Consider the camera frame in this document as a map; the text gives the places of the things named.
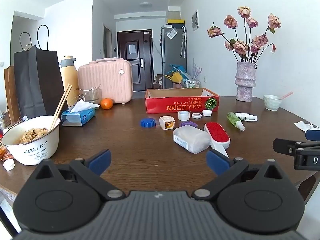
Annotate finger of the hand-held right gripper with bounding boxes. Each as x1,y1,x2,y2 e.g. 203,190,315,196
305,129,320,142
272,138,320,155

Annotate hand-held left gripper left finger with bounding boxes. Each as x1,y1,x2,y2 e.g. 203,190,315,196
29,149,126,202

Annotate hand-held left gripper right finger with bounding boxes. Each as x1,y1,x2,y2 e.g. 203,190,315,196
191,149,290,202

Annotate red lint brush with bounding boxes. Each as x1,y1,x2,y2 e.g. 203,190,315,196
204,122,231,158

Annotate green spray bottle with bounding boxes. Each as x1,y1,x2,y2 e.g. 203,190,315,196
227,111,245,132

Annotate blue gear-shaped lid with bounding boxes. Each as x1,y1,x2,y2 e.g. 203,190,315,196
140,118,157,128

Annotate white cube charger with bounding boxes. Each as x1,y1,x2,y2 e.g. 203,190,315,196
159,116,175,130

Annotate red cardboard box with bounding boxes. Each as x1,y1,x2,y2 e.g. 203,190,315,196
145,88,220,114

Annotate crumpled white tissue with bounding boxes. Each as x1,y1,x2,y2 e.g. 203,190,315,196
294,121,320,132

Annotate translucent plastic container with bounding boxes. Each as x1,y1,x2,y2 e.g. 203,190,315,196
172,125,211,155

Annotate white ceramic bowl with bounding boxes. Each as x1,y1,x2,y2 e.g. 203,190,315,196
263,94,282,111

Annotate blue tissue pack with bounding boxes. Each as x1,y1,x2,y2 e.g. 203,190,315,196
61,99,100,127

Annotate white tube bottle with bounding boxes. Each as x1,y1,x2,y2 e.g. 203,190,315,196
234,112,258,122

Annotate orange fruit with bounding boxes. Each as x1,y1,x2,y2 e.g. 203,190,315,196
100,98,114,110

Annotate clear glass cup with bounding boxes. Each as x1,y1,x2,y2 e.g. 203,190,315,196
82,87,103,105

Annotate white noodle bowl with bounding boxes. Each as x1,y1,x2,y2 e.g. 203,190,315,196
2,115,61,166

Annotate wooden chopstick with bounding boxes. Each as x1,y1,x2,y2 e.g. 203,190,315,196
49,84,71,131
51,85,73,132

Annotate speckled pink vase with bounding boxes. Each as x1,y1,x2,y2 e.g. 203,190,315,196
235,61,257,102

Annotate pink suitcase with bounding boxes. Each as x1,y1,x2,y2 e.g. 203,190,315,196
77,58,133,105

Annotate metal storage rack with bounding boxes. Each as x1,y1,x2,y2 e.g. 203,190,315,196
182,79,200,89

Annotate yellow thermos jug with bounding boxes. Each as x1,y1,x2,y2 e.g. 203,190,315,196
59,55,80,105

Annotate purple clothes hangers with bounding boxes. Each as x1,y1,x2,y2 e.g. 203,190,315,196
191,59,202,80

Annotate yellow dustpan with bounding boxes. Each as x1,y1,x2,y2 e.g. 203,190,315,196
166,72,183,83

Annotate orange snack packet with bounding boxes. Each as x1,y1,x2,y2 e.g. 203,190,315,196
0,144,10,162

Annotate black paper bag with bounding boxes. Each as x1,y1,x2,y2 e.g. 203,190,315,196
13,24,66,120

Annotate dark brown door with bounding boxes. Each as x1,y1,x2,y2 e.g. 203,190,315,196
117,29,153,92

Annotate blue dustpan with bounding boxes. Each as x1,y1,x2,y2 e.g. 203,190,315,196
169,64,187,75

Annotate brown paper bag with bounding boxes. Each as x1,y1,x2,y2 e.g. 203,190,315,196
4,32,33,125

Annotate dried pink roses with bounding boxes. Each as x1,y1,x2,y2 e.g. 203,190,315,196
207,6,282,64

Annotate grey refrigerator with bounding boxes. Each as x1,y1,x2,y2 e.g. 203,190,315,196
160,25,187,89

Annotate white folded umbrella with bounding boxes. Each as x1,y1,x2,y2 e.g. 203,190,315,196
180,26,187,57

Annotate tan cardboard box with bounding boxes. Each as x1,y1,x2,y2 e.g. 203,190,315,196
168,6,182,20

